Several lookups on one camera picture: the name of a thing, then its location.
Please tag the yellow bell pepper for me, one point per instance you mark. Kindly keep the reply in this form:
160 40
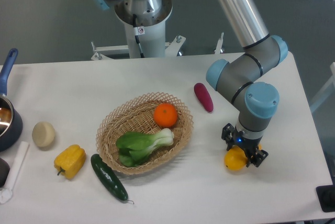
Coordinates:
70 161

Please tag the yellow mango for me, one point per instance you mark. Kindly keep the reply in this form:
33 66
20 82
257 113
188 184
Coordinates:
235 159

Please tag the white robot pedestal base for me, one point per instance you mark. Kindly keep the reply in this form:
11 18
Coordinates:
142 42

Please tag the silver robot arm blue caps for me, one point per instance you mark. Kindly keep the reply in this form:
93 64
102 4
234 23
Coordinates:
237 81

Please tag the blue saucepan with handle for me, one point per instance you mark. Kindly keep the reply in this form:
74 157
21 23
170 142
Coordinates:
11 121

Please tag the orange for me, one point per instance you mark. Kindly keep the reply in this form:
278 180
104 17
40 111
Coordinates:
165 115

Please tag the purple sweet potato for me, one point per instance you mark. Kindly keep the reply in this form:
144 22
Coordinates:
204 97

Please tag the white metal frame right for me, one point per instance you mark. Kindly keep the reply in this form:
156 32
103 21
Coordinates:
325 91

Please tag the woven wicker basket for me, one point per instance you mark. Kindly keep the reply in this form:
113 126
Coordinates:
137 115

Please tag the dark green cucumber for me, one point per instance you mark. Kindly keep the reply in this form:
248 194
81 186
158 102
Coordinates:
109 179

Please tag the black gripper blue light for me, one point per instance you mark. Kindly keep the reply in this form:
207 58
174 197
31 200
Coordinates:
250 145

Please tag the white folded cloth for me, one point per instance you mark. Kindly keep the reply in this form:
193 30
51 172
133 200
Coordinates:
7 189

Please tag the black device right edge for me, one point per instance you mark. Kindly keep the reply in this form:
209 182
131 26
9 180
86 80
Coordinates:
326 197

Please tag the green bok choy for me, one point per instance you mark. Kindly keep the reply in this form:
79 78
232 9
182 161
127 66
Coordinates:
134 148

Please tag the dark grey object left edge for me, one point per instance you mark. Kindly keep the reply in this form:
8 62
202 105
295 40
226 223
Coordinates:
4 171

